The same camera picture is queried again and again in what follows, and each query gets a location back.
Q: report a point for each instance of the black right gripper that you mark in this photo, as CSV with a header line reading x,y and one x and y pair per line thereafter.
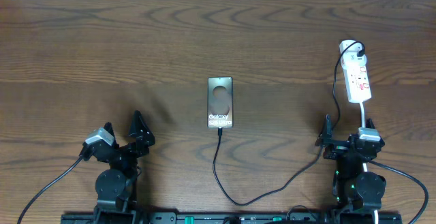
x,y
337,148

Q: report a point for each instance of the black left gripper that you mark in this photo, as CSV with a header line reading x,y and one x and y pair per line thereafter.
x,y
136,130

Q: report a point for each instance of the Samsung Galaxy smartphone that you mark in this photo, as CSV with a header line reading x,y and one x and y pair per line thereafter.
x,y
220,102

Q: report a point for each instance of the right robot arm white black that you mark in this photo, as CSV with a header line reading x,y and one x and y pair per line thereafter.
x,y
358,191

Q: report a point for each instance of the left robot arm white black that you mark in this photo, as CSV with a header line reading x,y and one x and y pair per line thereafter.
x,y
116,187

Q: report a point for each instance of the white power strip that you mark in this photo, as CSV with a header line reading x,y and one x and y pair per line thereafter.
x,y
353,61

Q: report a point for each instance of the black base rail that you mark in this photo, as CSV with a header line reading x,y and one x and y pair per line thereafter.
x,y
173,218

